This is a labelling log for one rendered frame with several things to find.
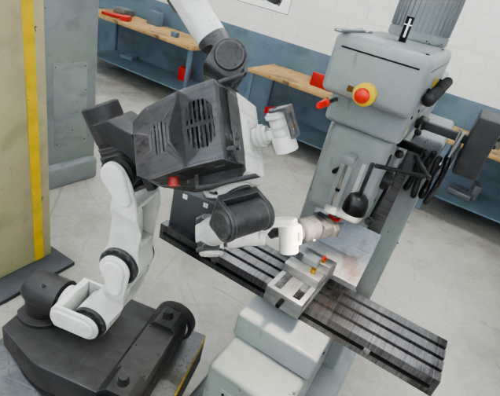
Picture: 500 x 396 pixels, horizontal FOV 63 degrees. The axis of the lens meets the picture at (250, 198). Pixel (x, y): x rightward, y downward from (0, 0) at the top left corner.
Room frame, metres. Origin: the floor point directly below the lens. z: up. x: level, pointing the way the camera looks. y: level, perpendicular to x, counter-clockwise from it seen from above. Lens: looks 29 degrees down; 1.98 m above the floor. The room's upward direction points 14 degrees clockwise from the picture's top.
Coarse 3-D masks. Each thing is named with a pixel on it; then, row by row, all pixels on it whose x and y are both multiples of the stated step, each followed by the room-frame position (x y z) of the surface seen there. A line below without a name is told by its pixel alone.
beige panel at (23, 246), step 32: (0, 0) 1.88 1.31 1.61; (32, 0) 2.02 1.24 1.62; (0, 32) 1.87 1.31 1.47; (32, 32) 2.02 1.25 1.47; (0, 64) 1.86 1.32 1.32; (32, 64) 2.01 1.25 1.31; (0, 96) 1.85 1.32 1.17; (32, 96) 2.00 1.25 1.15; (0, 128) 1.84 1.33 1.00; (32, 128) 1.99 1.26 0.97; (0, 160) 1.82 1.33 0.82; (32, 160) 1.98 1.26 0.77; (0, 192) 1.81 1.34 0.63; (32, 192) 1.97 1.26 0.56; (0, 224) 1.79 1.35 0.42; (32, 224) 1.97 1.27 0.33; (0, 256) 1.77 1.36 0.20; (32, 256) 1.96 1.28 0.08; (64, 256) 2.08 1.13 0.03; (0, 288) 1.69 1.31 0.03
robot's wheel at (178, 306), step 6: (168, 306) 1.33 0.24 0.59; (174, 306) 1.34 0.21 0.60; (180, 306) 1.35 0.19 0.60; (186, 312) 1.34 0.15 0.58; (186, 318) 1.31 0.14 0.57; (192, 318) 1.34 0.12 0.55; (192, 324) 1.32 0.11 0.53; (186, 330) 1.31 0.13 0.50; (192, 330) 1.32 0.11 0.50; (186, 336) 1.31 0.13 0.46
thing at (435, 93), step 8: (440, 80) 1.40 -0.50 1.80; (448, 80) 1.40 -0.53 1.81; (432, 88) 1.19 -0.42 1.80; (440, 88) 1.21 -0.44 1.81; (448, 88) 1.37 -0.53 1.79; (424, 96) 1.08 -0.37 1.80; (432, 96) 1.07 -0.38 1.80; (440, 96) 1.16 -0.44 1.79; (424, 104) 1.08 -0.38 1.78; (432, 104) 1.07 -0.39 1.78
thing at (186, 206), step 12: (180, 192) 1.49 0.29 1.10; (192, 192) 1.49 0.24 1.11; (204, 192) 1.49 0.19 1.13; (216, 192) 1.53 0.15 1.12; (180, 204) 1.48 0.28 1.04; (192, 204) 1.47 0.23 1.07; (204, 204) 1.45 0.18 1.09; (180, 216) 1.48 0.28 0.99; (192, 216) 1.47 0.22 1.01; (192, 228) 1.46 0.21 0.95
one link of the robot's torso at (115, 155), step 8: (112, 152) 1.07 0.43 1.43; (120, 152) 1.07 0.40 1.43; (104, 160) 1.07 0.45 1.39; (112, 160) 1.06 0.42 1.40; (120, 160) 1.06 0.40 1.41; (128, 160) 1.07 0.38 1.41; (128, 168) 1.06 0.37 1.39; (128, 176) 1.05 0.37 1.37; (136, 176) 1.07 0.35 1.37; (136, 184) 1.07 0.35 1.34
